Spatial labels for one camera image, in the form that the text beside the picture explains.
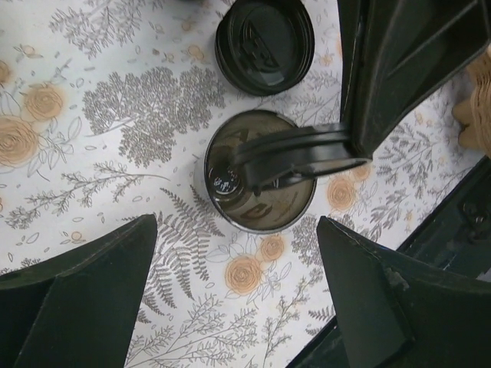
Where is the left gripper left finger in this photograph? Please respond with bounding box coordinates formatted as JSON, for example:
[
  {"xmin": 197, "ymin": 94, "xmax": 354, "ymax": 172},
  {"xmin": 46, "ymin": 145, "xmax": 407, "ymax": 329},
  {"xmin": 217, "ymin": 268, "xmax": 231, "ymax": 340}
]
[{"xmin": 1, "ymin": 215, "xmax": 157, "ymax": 367}]

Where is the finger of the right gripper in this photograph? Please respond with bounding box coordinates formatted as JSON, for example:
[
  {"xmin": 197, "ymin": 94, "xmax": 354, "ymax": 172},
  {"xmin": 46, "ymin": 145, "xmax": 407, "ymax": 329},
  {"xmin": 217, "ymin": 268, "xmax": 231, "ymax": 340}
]
[{"xmin": 338, "ymin": 0, "xmax": 490, "ymax": 158}]

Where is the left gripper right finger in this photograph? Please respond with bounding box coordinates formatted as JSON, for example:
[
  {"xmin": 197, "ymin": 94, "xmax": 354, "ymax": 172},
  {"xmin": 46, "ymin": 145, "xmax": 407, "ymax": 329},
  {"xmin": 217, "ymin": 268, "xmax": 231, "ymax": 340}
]
[{"xmin": 317, "ymin": 216, "xmax": 490, "ymax": 367}]

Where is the black coffee cup lid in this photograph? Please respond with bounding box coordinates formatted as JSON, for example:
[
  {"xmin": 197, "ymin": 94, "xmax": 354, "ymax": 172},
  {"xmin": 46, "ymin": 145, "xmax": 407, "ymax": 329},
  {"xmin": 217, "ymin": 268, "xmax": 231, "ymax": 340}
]
[{"xmin": 215, "ymin": 1, "xmax": 315, "ymax": 97}]

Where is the cardboard cup carrier tray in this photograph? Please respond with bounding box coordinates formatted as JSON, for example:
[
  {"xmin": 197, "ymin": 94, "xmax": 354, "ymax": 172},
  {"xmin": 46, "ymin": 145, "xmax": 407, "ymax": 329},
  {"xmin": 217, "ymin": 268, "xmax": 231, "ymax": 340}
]
[{"xmin": 452, "ymin": 48, "xmax": 490, "ymax": 158}]

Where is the floral table mat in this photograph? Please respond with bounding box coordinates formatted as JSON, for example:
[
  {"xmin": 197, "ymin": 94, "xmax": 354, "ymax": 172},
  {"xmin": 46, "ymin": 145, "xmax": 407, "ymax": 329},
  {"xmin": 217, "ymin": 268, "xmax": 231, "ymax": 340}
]
[{"xmin": 1, "ymin": 1, "xmax": 480, "ymax": 367}]

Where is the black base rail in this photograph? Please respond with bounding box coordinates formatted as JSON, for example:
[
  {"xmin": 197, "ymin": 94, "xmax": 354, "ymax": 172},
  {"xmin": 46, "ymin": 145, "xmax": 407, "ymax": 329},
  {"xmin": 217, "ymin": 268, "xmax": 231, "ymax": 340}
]
[{"xmin": 292, "ymin": 158, "xmax": 490, "ymax": 367}]

